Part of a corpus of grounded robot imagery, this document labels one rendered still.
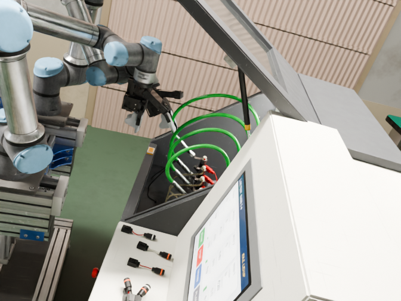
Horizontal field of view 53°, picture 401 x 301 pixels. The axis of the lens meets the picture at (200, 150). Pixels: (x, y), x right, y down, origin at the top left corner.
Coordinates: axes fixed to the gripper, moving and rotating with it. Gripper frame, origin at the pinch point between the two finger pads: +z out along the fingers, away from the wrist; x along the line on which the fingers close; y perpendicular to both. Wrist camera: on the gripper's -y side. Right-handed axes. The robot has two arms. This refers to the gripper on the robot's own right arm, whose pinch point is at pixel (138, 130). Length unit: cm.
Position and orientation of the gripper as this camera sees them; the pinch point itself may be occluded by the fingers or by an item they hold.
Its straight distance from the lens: 154.3
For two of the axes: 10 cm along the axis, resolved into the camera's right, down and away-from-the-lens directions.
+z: -2.7, 8.3, 4.8
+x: -0.7, 4.8, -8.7
